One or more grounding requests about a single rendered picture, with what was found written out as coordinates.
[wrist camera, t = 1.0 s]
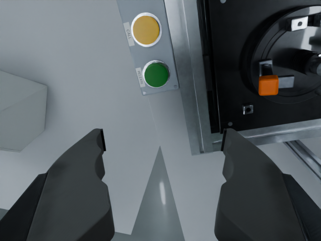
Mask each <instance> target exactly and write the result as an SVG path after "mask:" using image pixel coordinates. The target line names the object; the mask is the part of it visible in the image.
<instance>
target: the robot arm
mask: <svg viewBox="0 0 321 241"><path fill-rule="evenodd" d="M104 151H106V145H105V139H104V133H103V129H98V128H96V129H93V130H92V131H91V132H89V133H88V134H87V135H86V136H84V137H83V138H82V139H80V140H79V141H78V142H76V143H75V144H74V145H73V146H71V147H70V148H69V149H68V150H66V151H65V152H64V153H63V154H62V155H61V156H60V157H59V158H58V159H57V160H56V161H55V162H54V163H53V164H52V166H51V167H50V168H49V169H48V171H47V172H46V173H44V174H39V175H37V177H36V178H35V179H34V180H33V182H32V183H31V184H30V185H29V186H28V188H27V189H26V190H25V191H24V193H23V194H22V195H21V196H20V197H19V199H18V200H17V201H16V202H15V203H14V205H13V206H12V207H11V208H10V210H9V211H8V212H7V213H6V214H5V216H4V217H3V218H2V219H1V220H0V241H111V240H112V238H113V236H114V234H115V227H114V220H113V213H112V208H111V202H110V197H109V191H108V187H107V185H106V184H105V183H104V182H103V181H102V179H103V177H104V175H105V168H104V163H103V157H102V155H103V153H104ZM221 151H222V152H223V153H224V155H225V162H224V167H223V172H222V174H223V176H224V178H225V179H226V182H225V183H224V184H222V186H221V191H220V196H219V200H218V205H217V210H216V217H215V225H214V234H215V236H216V238H217V239H218V240H219V241H321V209H320V208H319V207H318V206H317V204H316V203H315V202H314V201H313V200H312V199H311V197H310V196H309V195H308V194H307V193H306V192H305V191H304V189H303V188H302V187H301V186H300V185H299V184H298V182H297V181H296V180H295V179H294V178H293V177H292V175H289V174H284V173H283V172H282V171H281V170H280V169H279V167H278V166H277V165H276V164H275V163H274V162H273V161H272V160H271V159H270V158H269V157H268V156H267V155H266V154H265V153H264V152H263V151H261V150H260V149H259V148H258V147H256V146H255V145H254V144H252V143H251V142H250V141H249V140H247V139H246V138H245V137H243V136H242V135H241V134H239V133H238V132H237V131H235V130H234V129H231V128H229V129H224V132H223V138H222V145H221Z"/></svg>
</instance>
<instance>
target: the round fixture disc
mask: <svg viewBox="0 0 321 241"><path fill-rule="evenodd" d="M319 13H321V5H320V4H316V5H305V6H299V7H295V8H292V9H289V10H287V11H285V12H283V13H281V14H279V15H277V16H276V17H275V18H273V19H272V20H271V21H269V22H268V23H267V24H266V25H265V26H264V27H263V28H262V29H261V31H260V32H259V33H258V35H257V36H256V37H255V39H254V41H253V43H252V45H251V47H250V49H249V52H248V56H247V61H246V72H247V76H248V79H249V82H250V84H251V85H252V87H253V88H254V89H255V90H256V91H257V92H258V89H259V77H258V76H257V62H258V61H259V60H264V59H269V58H270V59H272V71H273V75H277V76H288V75H294V86H293V88H279V89H278V94H277V95H267V96H263V97H264V98H266V99H268V100H270V101H272V102H275V103H280V104H293V103H299V102H303V101H306V100H308V99H310V98H313V97H315V96H316V95H317V94H315V90H317V89H319V90H321V76H316V77H310V76H308V75H305V74H303V73H301V72H298V71H296V70H293V69H292V68H291V67H290V59H291V57H292V56H293V55H294V54H295V53H296V52H297V51H299V50H303V49H306V50H310V51H315V52H319V53H321V27H313V21H314V15H315V14H319ZM299 16H308V24H307V28H306V29H302V30H297V31H293V32H288V31H286V20H287V19H290V18H295V17H299Z"/></svg>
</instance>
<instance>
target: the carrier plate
mask: <svg viewBox="0 0 321 241"><path fill-rule="evenodd" d="M316 4H320V5H321V0H206V6H207V17H208V27H209V37H210V48H211V59H212V69H213V79H214V94H215V105H216V115H217V126H218V130H219V133H220V134H223V132H224V129H229V128H231V129H234V130H235V131H245V130H251V129H257V128H264V127H270V126H276V125H282V124H289V123H295V122H301V121H310V120H316V119H321V96H319V95H316V96H315V97H313V98H310V99H308V100H306V101H303V102H299V103H293V104H280V103H275V102H272V101H270V100H268V99H266V98H264V97H263V96H261V95H259V93H258V92H257V91H256V90H255V89H254V88H253V87H252V85H251V84H250V82H249V79H248V76H247V72H246V61H247V56H248V52H249V49H250V47H251V45H252V43H253V41H254V39H255V37H256V36H257V35H258V33H259V32H260V31H261V29H262V28H263V27H264V26H265V25H266V24H267V23H268V22H269V21H271V20H272V19H273V18H275V17H276V16H277V15H279V14H281V13H283V12H285V11H287V10H289V9H292V8H295V7H299V6H305V5H316ZM247 103H252V104H253V113H249V114H243V113H242V104H247Z"/></svg>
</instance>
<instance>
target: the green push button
mask: <svg viewBox="0 0 321 241"><path fill-rule="evenodd" d="M144 77H145V80H146V82H147V83H148V84H149V85H150V86H152V87H155V88H158V87H161V86H163V85H164V84H165V83H166V82H167V80H168V70H167V68H166V67H165V66H164V65H163V64H161V63H152V64H150V65H149V66H148V67H147V68H146V70H145V73H144Z"/></svg>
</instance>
